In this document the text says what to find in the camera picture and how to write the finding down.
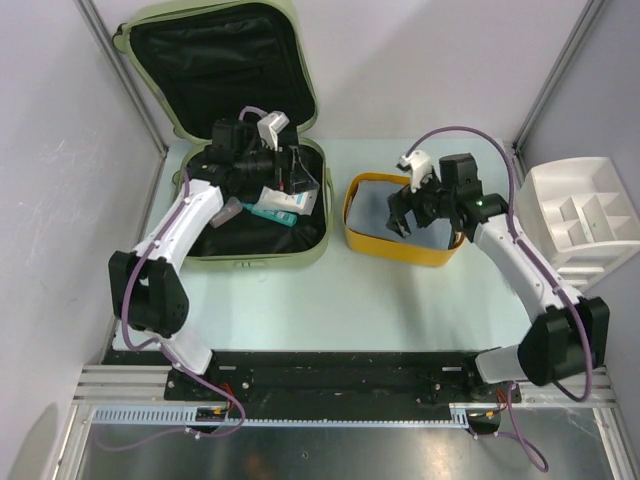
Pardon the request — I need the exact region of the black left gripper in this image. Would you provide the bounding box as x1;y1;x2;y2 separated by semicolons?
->
235;137;318;196

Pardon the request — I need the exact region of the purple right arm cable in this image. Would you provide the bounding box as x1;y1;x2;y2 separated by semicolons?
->
404;125;599;474

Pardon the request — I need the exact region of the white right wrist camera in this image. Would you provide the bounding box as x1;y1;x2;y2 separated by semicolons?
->
396;150;433;193

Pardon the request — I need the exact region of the yellow plastic basket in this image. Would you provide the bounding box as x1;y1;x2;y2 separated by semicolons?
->
342;172;465;268

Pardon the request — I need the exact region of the teal toothpaste tube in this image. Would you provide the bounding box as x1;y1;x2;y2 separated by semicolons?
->
242;203;298;227

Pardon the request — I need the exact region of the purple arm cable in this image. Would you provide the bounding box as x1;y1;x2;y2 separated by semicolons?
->
94;105;266;451
404;125;599;474

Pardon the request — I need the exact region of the green hard-shell suitcase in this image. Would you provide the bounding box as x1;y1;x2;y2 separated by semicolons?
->
112;1;333;269

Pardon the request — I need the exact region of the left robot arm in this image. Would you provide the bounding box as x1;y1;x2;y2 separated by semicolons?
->
108;112;332;400

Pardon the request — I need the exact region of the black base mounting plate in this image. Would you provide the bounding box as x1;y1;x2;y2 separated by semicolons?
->
102;349;524;424

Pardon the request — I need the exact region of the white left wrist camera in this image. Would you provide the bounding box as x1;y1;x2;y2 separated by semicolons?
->
256;111;289;151

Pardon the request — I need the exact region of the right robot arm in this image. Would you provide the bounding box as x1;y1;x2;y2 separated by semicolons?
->
387;150;610;402

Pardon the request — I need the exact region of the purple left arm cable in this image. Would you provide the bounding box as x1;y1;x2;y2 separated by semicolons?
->
94;105;266;451

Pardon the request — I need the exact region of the aluminium frame rail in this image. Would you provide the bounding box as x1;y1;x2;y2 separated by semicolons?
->
74;364;614;406

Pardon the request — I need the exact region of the white plastic drawer organizer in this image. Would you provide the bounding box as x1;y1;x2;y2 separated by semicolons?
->
515;157;639;292

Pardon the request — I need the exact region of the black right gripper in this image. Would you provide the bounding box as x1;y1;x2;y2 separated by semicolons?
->
387;166;456;239

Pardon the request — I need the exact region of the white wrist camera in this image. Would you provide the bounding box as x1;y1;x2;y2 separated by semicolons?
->
396;150;433;193
256;111;289;151

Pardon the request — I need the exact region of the white slotted cable duct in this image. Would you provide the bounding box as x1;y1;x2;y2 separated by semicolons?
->
92;405;471;429

